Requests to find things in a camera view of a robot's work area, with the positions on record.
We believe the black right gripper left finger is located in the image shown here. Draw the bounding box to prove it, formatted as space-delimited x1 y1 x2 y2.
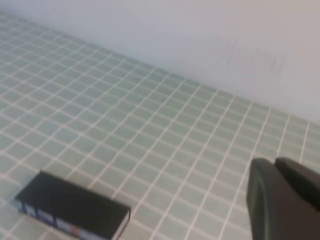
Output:
246 157 320 240

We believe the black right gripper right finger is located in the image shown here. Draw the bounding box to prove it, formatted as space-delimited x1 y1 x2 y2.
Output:
274 156 320 209

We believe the black printed glasses case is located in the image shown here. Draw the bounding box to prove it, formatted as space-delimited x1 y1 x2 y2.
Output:
13 170 132 240

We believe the green checked tablecloth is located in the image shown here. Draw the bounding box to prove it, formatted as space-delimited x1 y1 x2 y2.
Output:
0 9 320 240

